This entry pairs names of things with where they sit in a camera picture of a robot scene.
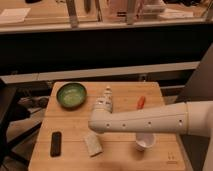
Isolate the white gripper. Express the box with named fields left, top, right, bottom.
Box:
left=93, top=97, right=113, bottom=112

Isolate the white sponge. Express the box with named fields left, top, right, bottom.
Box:
left=84, top=133, right=103, bottom=157

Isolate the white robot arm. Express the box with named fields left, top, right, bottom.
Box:
left=88, top=99, right=213, bottom=171

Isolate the green ceramic bowl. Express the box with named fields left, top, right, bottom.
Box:
left=56, top=82, right=87, bottom=109

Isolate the white tube bottle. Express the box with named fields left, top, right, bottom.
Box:
left=103, top=86, right=112, bottom=101

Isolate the orange carrot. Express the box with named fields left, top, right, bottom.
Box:
left=137, top=96, right=146, bottom=109

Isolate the white cup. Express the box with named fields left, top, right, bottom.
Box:
left=135, top=133, right=155, bottom=151

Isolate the black remote control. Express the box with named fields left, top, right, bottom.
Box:
left=50, top=132, right=62, bottom=157

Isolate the white paper sheet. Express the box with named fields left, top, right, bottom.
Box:
left=0, top=8, right=30, bottom=24

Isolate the metal post right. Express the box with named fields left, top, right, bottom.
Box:
left=126, top=0, right=136, bottom=25

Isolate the metal post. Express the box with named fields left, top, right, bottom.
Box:
left=66, top=0, right=78, bottom=28
left=126, top=0, right=136, bottom=25

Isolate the metal post left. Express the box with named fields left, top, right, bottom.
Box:
left=66, top=0, right=78, bottom=28

